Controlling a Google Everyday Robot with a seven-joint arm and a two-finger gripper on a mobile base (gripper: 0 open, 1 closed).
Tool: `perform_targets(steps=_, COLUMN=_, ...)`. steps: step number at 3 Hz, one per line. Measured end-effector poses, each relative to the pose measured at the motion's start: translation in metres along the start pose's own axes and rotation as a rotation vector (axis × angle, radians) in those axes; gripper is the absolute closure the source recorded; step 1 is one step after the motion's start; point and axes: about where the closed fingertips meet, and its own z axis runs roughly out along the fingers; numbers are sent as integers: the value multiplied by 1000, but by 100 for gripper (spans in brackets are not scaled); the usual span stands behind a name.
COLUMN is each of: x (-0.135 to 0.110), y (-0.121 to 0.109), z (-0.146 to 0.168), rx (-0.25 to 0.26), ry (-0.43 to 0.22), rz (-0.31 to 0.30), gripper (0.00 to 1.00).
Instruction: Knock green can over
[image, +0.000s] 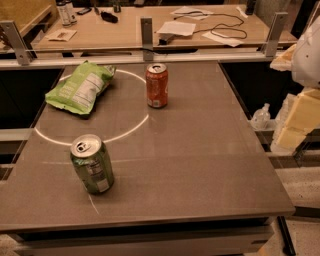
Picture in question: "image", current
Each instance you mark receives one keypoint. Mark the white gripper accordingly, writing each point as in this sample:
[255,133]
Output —
[307,58]

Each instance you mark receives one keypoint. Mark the green soda can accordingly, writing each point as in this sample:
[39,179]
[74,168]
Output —
[92,163]

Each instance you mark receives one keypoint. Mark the orange soda can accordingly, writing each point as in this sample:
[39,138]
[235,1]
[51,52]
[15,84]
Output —
[157,85]

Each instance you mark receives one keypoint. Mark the clear plastic bottle left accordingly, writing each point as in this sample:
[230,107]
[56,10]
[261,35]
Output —
[261,117]

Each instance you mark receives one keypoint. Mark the white paper sheet right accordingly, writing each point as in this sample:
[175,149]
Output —
[220,39]

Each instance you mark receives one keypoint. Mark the white paper sheet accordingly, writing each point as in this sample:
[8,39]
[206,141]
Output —
[177,28]
[220,39]

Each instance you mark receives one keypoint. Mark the white paper sheet centre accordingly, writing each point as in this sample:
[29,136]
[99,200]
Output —
[177,28]

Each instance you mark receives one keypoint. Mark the white paper stack back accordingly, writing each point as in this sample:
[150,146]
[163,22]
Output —
[190,12]

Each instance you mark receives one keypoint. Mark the wooden back desk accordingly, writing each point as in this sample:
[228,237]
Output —
[93,33]

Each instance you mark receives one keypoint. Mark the black mouse on desk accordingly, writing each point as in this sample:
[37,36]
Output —
[108,17]

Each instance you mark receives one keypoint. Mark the green chip bag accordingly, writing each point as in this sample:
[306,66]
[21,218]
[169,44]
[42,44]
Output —
[77,94]

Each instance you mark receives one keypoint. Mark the small paper card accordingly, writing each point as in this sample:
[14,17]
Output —
[61,35]

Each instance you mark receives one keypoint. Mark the right metal bracket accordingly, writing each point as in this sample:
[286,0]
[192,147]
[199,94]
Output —
[269,48]

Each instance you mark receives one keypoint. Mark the metal bracket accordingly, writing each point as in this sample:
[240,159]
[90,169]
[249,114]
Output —
[23,56]
[269,48]
[147,38]

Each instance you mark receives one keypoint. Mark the middle metal bracket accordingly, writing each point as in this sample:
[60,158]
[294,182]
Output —
[147,38]

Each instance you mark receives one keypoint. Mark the left metal bracket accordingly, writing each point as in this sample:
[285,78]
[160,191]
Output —
[23,56]

